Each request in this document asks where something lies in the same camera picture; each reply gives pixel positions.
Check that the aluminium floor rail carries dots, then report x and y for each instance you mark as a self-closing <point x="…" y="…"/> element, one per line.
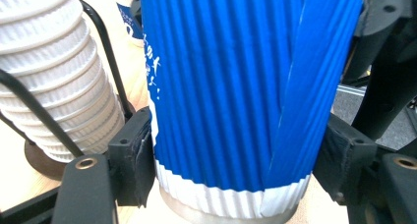
<point x="347" y="89"/>

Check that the blue ribbed paper cup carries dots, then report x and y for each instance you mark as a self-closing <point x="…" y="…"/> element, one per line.
<point x="126" y="21"/>
<point x="236" y="86"/>

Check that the stack of white paper cups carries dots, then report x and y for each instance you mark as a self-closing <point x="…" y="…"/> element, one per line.
<point x="49" y="73"/>

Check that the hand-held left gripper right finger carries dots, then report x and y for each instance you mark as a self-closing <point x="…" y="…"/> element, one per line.
<point x="344" y="158"/>

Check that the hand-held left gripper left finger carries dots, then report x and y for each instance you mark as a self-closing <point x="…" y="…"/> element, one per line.
<point x="131" y="158"/>

